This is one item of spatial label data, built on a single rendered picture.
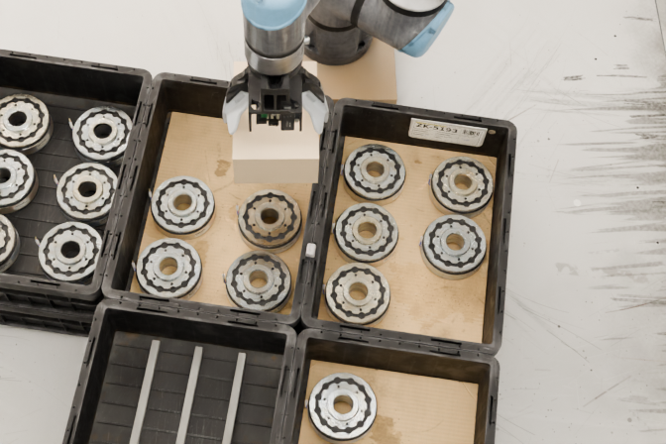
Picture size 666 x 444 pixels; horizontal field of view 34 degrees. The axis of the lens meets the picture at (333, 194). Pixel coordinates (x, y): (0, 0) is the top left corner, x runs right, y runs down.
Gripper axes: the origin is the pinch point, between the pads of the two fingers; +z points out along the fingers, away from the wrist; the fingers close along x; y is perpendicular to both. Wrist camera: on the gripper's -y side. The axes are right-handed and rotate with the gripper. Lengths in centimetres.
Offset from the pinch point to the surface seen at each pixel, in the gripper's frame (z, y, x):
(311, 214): 18.1, 7.2, 5.4
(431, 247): 23.9, 10.5, 24.7
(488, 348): 16.6, 29.8, 30.9
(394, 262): 26.7, 11.9, 19.0
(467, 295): 26.7, 17.9, 30.3
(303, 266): 16.6, 16.4, 4.0
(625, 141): 40, -17, 65
